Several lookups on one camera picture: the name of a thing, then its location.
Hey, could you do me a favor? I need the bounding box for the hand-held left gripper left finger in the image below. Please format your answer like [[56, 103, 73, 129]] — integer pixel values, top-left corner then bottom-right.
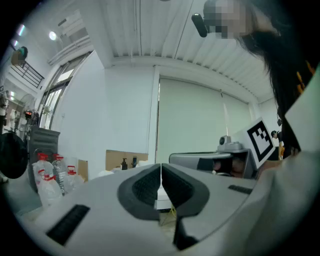
[[14, 163, 176, 256]]

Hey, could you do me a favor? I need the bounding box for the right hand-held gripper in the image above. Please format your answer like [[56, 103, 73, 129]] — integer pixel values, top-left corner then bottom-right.
[[169, 116, 276, 180]]

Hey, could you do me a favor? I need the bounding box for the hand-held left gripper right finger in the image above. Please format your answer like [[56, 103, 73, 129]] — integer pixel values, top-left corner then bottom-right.
[[161, 162, 258, 251]]

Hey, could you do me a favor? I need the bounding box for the person's right forearm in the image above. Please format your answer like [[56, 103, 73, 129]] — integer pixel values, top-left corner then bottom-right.
[[257, 158, 285, 182]]

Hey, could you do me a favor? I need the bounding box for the long cardboard box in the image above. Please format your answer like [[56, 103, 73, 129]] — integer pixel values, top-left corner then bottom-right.
[[77, 159, 89, 182]]

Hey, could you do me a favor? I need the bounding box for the person's right hand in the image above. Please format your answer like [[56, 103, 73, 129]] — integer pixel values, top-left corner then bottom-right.
[[212, 159, 248, 179]]

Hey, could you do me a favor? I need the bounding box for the large plastic water bottle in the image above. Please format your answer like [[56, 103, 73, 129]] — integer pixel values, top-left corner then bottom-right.
[[37, 169, 63, 208], [32, 152, 55, 186], [63, 165, 85, 193]]

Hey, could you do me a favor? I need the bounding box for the pale roller blind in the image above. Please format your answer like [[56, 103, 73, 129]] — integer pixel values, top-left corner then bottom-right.
[[156, 77, 251, 165]]

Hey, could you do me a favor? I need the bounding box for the large cardboard sheet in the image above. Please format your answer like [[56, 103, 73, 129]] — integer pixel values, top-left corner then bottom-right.
[[105, 149, 149, 171]]

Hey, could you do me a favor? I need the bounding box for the ridged clear water bottle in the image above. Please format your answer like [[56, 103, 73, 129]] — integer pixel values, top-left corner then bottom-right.
[[51, 153, 67, 196]]

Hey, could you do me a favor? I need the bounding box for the person's black shirt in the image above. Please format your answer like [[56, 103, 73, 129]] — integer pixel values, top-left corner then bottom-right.
[[277, 57, 320, 158]]

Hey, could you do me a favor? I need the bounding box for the black round stool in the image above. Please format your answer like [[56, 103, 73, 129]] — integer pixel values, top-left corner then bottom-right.
[[0, 132, 29, 180]]

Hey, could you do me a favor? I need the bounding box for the black balcony railing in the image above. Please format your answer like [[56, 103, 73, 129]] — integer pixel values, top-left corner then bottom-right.
[[11, 59, 45, 89]]

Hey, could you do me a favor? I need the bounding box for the gripper fisheye camera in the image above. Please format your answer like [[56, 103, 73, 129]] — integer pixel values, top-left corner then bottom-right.
[[216, 135, 242, 152]]

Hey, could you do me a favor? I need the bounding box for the black head-worn camera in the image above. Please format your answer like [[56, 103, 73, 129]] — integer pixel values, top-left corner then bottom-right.
[[191, 13, 209, 38]]

